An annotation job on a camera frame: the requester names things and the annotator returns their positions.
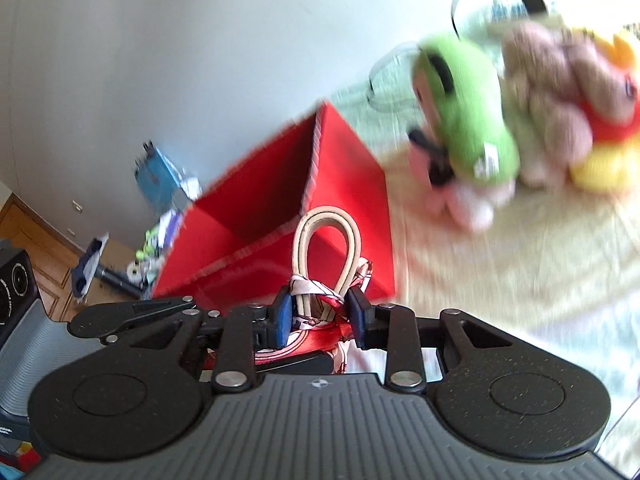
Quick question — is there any beige belt with red ribbon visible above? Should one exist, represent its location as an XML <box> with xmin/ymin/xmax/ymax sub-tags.
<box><xmin>255</xmin><ymin>206</ymin><xmax>372</xmax><ymax>374</ymax></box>

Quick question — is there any red cardboard box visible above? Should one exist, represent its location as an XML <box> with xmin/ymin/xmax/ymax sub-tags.
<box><xmin>152</xmin><ymin>103</ymin><xmax>395</xmax><ymax>311</ymax></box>

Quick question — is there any black cylindrical bottle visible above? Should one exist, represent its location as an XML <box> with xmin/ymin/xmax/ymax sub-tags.
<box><xmin>94</xmin><ymin>264</ymin><xmax>144</xmax><ymax>299</ymax></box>

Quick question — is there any small green white plush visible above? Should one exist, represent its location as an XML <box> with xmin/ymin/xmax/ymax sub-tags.
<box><xmin>127</xmin><ymin>226</ymin><xmax>170</xmax><ymax>288</ymax></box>

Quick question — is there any pink plush toy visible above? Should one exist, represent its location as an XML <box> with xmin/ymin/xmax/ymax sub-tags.
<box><xmin>408</xmin><ymin>141</ymin><xmax>516</xmax><ymax>233</ymax></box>

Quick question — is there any blue plastic bag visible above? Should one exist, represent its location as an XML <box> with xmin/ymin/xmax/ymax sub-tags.
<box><xmin>134</xmin><ymin>141</ymin><xmax>202</xmax><ymax>216</ymax></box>

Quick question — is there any green plush toy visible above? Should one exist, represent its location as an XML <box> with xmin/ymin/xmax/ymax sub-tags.
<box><xmin>412</xmin><ymin>36</ymin><xmax>520</xmax><ymax>186</ymax></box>

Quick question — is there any yellow red plush toy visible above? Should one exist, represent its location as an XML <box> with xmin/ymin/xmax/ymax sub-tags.
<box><xmin>570</xmin><ymin>28</ymin><xmax>639</xmax><ymax>195</ymax></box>

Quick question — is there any mauve knotted plush toy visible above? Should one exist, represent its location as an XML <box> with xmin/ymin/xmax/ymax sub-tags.
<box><xmin>499</xmin><ymin>20</ymin><xmax>637</xmax><ymax>189</ymax></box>

